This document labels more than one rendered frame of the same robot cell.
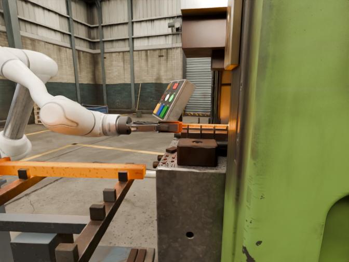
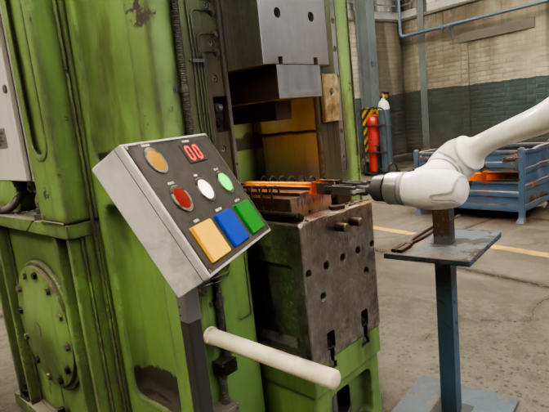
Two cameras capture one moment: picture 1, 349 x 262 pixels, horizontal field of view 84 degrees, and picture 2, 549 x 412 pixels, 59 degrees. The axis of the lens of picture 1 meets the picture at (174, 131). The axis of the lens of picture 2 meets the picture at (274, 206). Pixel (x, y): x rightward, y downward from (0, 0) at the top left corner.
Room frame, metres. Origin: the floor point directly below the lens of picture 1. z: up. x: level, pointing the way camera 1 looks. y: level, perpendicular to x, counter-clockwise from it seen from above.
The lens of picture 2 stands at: (2.03, 0.74, 1.22)
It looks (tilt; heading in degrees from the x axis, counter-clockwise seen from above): 10 degrees down; 216
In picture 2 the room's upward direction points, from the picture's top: 6 degrees counter-clockwise
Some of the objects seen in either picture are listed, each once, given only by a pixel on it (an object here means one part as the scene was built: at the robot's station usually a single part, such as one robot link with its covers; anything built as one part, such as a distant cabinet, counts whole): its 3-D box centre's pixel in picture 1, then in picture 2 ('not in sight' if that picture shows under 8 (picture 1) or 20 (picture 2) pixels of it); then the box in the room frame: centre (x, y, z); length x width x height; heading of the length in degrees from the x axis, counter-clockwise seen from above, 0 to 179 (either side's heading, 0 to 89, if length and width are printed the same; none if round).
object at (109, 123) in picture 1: (114, 125); (396, 188); (0.79, 0.25, 1.00); 0.09 x 0.06 x 0.09; 172
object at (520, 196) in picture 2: not in sight; (481, 178); (-3.45, -0.49, 0.36); 1.20 x 0.80 x 0.72; 77
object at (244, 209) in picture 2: (164, 112); (247, 217); (1.21, 0.06, 1.01); 0.07 x 0.05 x 0.07; 17
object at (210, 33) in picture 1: (243, 38); (251, 89); (0.74, -0.24, 1.32); 0.42 x 0.20 x 0.10; 82
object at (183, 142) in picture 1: (197, 152); (330, 192); (0.59, -0.07, 0.95); 0.12 x 0.08 x 0.06; 82
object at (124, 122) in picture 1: (131, 125); (373, 188); (0.78, 0.17, 1.00); 0.09 x 0.08 x 0.07; 82
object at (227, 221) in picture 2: (160, 110); (230, 228); (1.30, 0.09, 1.01); 0.07 x 0.05 x 0.07; 17
